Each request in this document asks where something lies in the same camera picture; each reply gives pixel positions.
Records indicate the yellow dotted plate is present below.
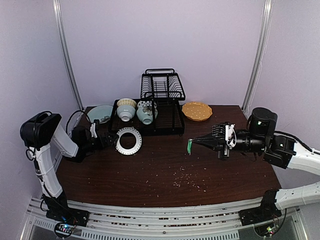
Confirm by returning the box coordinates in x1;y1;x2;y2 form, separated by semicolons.
182;101;213;122

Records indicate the yellow checked bowl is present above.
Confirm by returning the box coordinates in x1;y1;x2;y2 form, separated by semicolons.
116;98;137;108

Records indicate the aluminium frame post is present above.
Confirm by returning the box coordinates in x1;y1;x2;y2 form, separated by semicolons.
241;0;274;117
52;0;84;110

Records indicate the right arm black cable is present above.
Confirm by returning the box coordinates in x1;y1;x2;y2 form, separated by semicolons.
273;130;320;155

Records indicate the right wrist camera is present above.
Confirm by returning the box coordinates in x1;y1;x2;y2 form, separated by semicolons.
225;124;237;149

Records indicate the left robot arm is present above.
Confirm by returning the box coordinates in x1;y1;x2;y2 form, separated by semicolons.
20;111;119;222

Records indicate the aluminium front rail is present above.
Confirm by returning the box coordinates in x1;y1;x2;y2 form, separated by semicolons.
18;197;311;240

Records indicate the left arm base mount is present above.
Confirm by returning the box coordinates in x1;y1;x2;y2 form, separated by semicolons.
46;207;90;227

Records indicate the black wire dish rack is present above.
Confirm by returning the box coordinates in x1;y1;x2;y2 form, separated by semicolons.
108;68;186;136

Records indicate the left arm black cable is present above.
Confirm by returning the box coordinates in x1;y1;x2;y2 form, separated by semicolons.
24;109;92;161

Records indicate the right aluminium frame post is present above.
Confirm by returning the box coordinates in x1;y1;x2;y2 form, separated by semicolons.
241;0;274;117

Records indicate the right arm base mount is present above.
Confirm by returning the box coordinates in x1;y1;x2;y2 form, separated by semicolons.
238;206;282;226

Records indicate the metal keyring disc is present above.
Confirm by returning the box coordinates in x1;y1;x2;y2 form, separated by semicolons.
115;127;142;156

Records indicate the white black dotted bowl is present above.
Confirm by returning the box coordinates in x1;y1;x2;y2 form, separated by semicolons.
137;100;158;109

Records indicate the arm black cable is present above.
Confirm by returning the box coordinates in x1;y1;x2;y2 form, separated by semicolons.
24;109;92;161
273;130;320;155

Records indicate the left aluminium frame post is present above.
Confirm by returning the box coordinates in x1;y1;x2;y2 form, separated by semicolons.
52;0;84;110

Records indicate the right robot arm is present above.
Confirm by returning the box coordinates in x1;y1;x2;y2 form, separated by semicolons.
187;107;320;221

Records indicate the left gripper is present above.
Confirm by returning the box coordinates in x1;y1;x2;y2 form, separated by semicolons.
82;132;119;153

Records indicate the light blue striped bowl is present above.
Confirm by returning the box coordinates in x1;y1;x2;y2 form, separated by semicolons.
117;105;136;122

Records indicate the green floral bowl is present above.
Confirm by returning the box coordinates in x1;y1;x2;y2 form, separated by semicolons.
136;106;158;125

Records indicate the light blue ceramic plate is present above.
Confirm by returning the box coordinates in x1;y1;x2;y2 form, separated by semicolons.
87;104;113;124

